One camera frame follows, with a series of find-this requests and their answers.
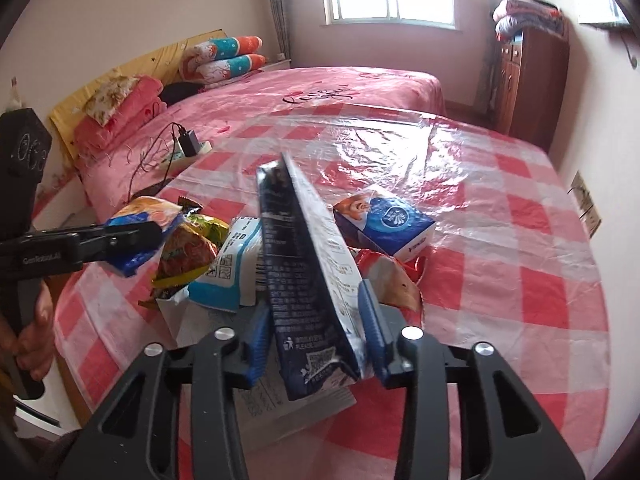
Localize folded blankets on cabinet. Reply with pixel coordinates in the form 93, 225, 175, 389
492, 0, 567, 42

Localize orange blue snack bag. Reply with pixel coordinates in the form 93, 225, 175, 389
105, 196, 183, 278

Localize brown wooden cabinet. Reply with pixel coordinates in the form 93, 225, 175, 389
495, 27, 570, 151

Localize wall socket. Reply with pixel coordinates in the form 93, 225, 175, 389
568, 171, 602, 238

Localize floral pillow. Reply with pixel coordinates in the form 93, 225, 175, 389
84, 76, 140, 127

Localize yellow green snack bag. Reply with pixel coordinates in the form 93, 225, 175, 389
138, 212, 230, 310

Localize pink bed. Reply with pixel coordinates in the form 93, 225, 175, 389
77, 66, 446, 221

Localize black charger adapter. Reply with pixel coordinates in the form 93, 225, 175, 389
178, 129, 201, 157

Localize red checkered tablecloth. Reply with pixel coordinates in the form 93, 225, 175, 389
55, 104, 610, 479

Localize white paper receipt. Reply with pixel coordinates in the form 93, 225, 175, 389
158, 289, 356, 451

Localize white power strip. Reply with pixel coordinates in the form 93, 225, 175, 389
159, 138, 214, 168

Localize yellow wooden headboard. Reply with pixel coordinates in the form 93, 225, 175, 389
49, 29, 227, 166

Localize black charging cable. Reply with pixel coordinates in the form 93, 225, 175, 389
127, 121, 189, 201

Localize blue tissue box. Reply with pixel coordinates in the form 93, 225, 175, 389
333, 188, 436, 262

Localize lower rolled colourful quilt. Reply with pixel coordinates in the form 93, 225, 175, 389
193, 53, 267, 84

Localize red orange snack wrapper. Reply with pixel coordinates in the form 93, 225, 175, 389
349, 247, 426, 313

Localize pink folded blanket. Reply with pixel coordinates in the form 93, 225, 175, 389
74, 75, 166, 159

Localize white blue wrapper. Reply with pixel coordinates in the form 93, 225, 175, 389
188, 217, 267, 312

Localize upper rolled colourful quilt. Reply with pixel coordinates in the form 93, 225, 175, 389
179, 36, 262, 77

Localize rolled colourful quilt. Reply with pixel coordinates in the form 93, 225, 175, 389
179, 36, 262, 77
193, 53, 267, 84

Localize dark blue snack bag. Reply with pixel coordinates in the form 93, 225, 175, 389
256, 154, 370, 401

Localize left hand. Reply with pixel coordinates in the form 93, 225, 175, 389
1, 282, 54, 382

